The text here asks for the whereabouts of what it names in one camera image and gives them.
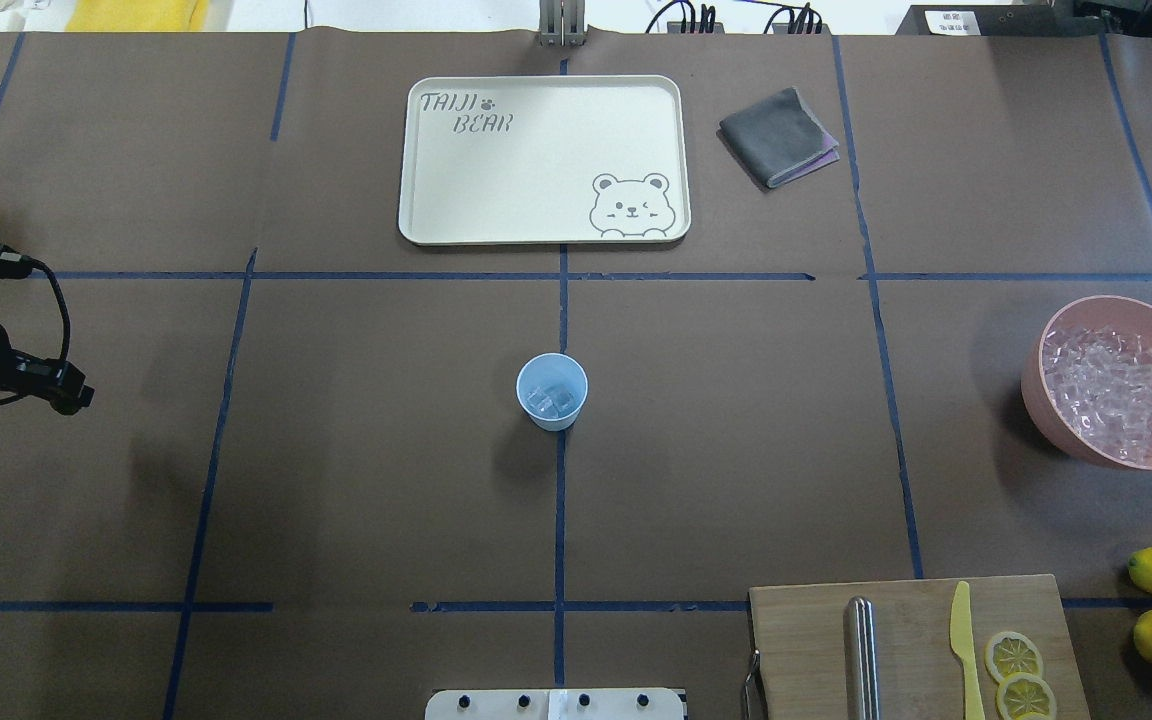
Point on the light blue plastic cup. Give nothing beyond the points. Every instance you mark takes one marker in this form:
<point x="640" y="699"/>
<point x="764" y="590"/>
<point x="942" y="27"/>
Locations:
<point x="545" y="370"/>

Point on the yellow cloth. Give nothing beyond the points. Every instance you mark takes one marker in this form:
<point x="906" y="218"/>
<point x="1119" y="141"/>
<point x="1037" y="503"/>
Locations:
<point x="138" y="16"/>

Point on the yellow plastic knife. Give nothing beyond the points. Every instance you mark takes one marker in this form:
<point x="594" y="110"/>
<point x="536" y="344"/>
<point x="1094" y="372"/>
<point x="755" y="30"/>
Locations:
<point x="962" y="644"/>

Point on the cream bear tray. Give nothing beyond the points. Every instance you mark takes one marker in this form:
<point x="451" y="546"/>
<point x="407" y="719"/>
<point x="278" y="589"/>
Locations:
<point x="510" y="160"/>

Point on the wooden cutting board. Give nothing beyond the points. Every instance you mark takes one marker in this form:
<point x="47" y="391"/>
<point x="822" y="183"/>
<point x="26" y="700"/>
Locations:
<point x="800" y="633"/>

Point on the steel rod black tip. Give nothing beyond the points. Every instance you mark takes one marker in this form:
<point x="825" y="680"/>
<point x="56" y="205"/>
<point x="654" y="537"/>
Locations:
<point x="862" y="678"/>

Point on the aluminium frame post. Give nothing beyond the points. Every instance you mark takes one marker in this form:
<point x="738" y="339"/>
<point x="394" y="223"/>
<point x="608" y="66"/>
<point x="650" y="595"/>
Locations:
<point x="562" y="23"/>

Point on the lemon slice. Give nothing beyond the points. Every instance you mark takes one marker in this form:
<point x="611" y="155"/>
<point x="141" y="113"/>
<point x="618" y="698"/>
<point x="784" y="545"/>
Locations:
<point x="1012" y="653"/>
<point x="1025" y="696"/>

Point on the clear ice cube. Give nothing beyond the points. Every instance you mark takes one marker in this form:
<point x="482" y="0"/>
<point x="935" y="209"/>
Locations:
<point x="560" y="410"/>
<point x="540" y="403"/>
<point x="557" y="394"/>

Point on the black power box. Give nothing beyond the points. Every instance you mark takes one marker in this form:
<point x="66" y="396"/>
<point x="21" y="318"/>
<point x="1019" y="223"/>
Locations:
<point x="985" y="20"/>

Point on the grey folded cloth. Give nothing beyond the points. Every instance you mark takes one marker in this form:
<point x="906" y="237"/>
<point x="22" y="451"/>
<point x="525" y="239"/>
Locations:
<point x="779" y="139"/>

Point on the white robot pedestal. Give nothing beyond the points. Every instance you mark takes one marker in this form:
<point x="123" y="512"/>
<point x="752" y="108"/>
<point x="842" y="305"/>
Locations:
<point x="558" y="703"/>

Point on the pink bowl of ice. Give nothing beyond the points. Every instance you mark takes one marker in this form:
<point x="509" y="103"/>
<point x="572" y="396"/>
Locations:
<point x="1087" y="383"/>

